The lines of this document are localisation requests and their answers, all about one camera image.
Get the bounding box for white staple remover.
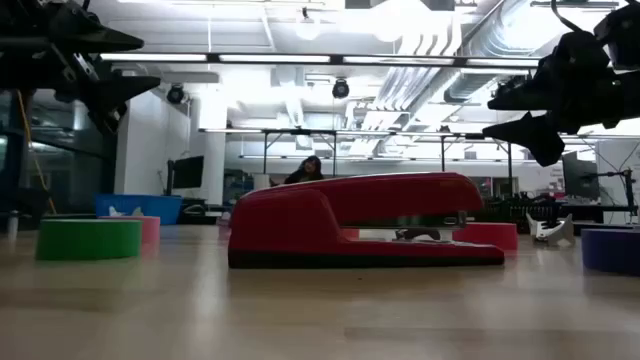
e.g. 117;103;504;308
107;205;145;218

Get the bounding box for black mesh basket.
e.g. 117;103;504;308
474;194;564;235

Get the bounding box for background metal rack frame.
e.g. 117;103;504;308
199;127;640;176

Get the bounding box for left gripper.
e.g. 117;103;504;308
0;0;162;134

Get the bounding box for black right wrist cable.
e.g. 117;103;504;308
551;0;584;34

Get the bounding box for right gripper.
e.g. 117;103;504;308
482;32;640;168

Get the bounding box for round white pendant lamp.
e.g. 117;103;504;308
294;7;322;42

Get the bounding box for red tape roll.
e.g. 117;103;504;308
452;222;520;252

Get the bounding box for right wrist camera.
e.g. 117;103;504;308
594;3;640;71

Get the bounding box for green tape roll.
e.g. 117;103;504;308
34;218;144;262

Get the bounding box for person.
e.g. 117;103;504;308
283;155;325;185

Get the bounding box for pink tape roll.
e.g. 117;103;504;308
98;215;162;246

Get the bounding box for silver air duct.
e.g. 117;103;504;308
442;0;556;104

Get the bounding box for blue plastic bin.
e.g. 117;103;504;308
94;193;183;226

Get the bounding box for black computer monitor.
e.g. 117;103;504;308
167;155;205;196
562;151;601;201

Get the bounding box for red stapler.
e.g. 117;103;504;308
227;171;506;270

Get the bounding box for yellow cable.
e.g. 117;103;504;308
17;89;57;216

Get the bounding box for blue tape roll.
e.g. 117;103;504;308
580;227;640;277

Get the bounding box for long ceiling light bar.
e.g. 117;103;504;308
99;52;541;70

